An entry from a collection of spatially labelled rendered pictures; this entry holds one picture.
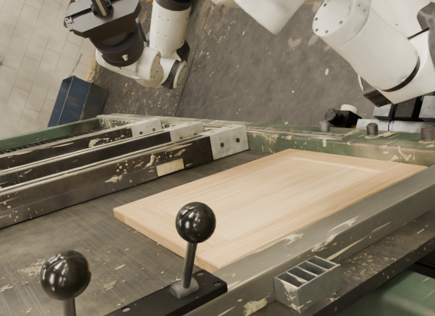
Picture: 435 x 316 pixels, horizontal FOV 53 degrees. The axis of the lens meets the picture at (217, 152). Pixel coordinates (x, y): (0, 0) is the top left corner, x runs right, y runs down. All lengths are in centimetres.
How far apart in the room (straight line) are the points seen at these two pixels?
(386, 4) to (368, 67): 11
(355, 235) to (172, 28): 69
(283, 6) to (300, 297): 31
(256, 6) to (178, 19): 60
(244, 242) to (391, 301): 20
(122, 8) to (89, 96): 436
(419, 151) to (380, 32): 39
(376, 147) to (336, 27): 47
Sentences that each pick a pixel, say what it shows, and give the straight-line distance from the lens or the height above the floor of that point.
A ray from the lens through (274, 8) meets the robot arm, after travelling 50.
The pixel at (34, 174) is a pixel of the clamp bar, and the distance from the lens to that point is 126.
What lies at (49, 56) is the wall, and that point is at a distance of 610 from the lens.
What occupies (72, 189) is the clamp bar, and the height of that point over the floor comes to 134.
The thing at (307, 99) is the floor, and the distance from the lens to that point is 250.
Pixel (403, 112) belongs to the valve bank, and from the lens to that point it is 114.
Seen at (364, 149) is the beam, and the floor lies 90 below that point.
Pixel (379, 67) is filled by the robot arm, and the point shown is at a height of 124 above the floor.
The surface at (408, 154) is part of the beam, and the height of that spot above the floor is 90.
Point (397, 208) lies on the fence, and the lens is 68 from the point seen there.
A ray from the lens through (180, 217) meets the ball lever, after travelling 40.
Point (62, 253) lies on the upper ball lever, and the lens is 36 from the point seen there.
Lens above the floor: 167
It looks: 34 degrees down
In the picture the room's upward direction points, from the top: 69 degrees counter-clockwise
